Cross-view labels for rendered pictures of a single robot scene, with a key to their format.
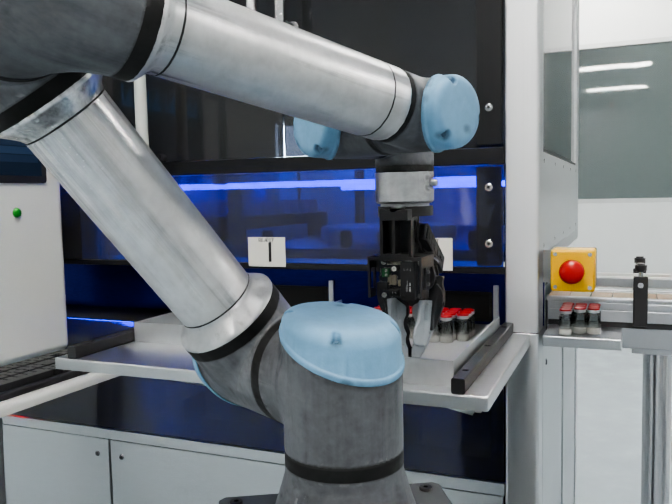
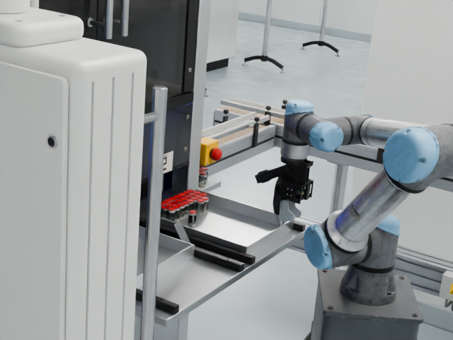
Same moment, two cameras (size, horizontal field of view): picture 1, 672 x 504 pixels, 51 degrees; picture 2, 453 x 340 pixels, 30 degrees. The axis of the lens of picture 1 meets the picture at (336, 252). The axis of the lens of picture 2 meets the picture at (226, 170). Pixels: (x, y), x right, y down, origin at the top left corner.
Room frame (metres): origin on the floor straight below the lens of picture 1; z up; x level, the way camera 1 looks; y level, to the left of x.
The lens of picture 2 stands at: (0.78, 2.09, 1.82)
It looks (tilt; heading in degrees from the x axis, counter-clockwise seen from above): 19 degrees down; 278
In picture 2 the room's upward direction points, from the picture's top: 5 degrees clockwise
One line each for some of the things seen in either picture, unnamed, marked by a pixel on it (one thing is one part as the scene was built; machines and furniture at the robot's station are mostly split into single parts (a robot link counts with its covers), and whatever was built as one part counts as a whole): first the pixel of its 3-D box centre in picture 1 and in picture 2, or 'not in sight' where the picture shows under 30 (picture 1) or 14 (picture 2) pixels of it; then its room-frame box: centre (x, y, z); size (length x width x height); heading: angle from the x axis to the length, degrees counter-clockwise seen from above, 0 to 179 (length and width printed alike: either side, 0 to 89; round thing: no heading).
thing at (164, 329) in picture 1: (246, 319); (110, 247); (1.33, 0.18, 0.90); 0.34 x 0.26 x 0.04; 157
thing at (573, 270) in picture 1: (571, 271); (215, 154); (1.17, -0.40, 0.99); 0.04 x 0.04 x 0.04; 67
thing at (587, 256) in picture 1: (573, 268); (203, 150); (1.21, -0.41, 1.00); 0.08 x 0.07 x 0.07; 157
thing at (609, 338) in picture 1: (583, 335); (192, 183); (1.24, -0.44, 0.87); 0.14 x 0.13 x 0.02; 157
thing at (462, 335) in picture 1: (417, 324); (187, 208); (1.20, -0.14, 0.90); 0.18 x 0.02 x 0.05; 67
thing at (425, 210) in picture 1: (404, 252); (294, 178); (0.90, -0.09, 1.06); 0.09 x 0.08 x 0.12; 157
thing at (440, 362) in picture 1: (398, 341); (218, 221); (1.10, -0.10, 0.90); 0.34 x 0.26 x 0.04; 157
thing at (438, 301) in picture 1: (426, 297); not in sight; (0.91, -0.12, 1.00); 0.05 x 0.02 x 0.09; 67
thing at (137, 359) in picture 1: (311, 346); (171, 244); (1.20, 0.05, 0.87); 0.70 x 0.48 x 0.02; 67
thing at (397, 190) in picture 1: (407, 190); (295, 149); (0.90, -0.09, 1.14); 0.08 x 0.08 x 0.05
